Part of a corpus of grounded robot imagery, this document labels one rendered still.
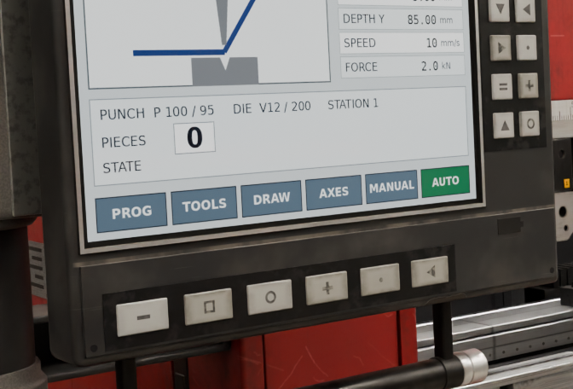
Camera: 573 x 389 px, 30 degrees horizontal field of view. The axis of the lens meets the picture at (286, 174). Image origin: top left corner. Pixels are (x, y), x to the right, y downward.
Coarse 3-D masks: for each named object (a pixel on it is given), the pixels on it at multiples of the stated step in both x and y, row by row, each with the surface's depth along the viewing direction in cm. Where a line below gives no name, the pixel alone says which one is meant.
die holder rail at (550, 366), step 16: (496, 368) 175; (512, 368) 175; (528, 368) 174; (544, 368) 174; (560, 368) 175; (480, 384) 166; (496, 384) 168; (512, 384) 170; (528, 384) 172; (544, 384) 174; (560, 384) 176
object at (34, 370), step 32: (0, 32) 77; (0, 64) 77; (0, 96) 77; (0, 128) 77; (0, 160) 77; (0, 192) 77; (0, 224) 77; (0, 256) 78; (0, 288) 78; (0, 320) 78; (32, 320) 82; (0, 352) 78; (32, 352) 82; (0, 384) 78; (32, 384) 80
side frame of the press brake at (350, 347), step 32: (32, 224) 176; (32, 256) 176; (32, 288) 178; (352, 320) 126; (384, 320) 129; (224, 352) 121; (256, 352) 119; (288, 352) 121; (320, 352) 124; (352, 352) 126; (384, 352) 129; (416, 352) 131; (64, 384) 168; (96, 384) 156; (160, 384) 137; (192, 384) 129; (224, 384) 122; (256, 384) 119; (288, 384) 122
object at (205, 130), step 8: (176, 128) 73; (184, 128) 73; (192, 128) 73; (200, 128) 74; (208, 128) 74; (176, 136) 73; (184, 136) 73; (192, 136) 73; (200, 136) 74; (208, 136) 74; (176, 144) 73; (184, 144) 73; (192, 144) 73; (200, 144) 74; (208, 144) 74; (176, 152) 73; (184, 152) 73; (192, 152) 73; (200, 152) 74; (208, 152) 74
